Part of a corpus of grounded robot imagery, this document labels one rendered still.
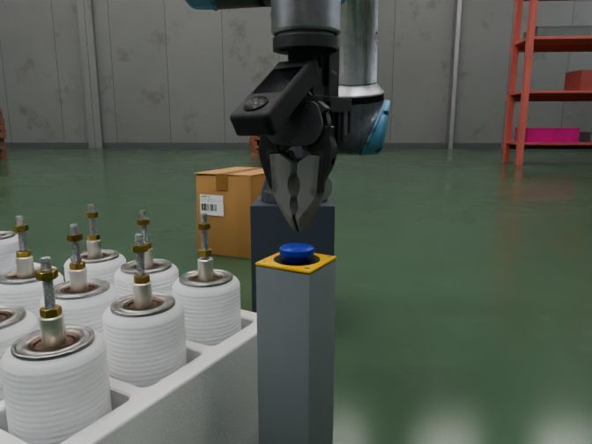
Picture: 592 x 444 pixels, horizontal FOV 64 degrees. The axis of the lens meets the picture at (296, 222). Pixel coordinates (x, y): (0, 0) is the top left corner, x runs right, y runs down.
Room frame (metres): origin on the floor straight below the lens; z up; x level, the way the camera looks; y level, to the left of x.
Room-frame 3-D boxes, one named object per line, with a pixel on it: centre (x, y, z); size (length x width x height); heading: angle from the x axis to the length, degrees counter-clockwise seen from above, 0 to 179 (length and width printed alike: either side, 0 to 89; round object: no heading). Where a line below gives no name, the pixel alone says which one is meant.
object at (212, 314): (0.65, 0.13, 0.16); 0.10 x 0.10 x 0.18
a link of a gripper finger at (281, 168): (0.56, 0.00, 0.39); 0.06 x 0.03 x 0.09; 151
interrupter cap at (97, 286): (0.60, 0.29, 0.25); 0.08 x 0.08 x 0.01
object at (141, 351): (0.55, 0.19, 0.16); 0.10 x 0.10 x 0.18
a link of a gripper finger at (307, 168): (0.54, -0.03, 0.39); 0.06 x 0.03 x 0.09; 151
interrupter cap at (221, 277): (0.65, 0.13, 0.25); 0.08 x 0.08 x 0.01
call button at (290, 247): (0.53, 0.00, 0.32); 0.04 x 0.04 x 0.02
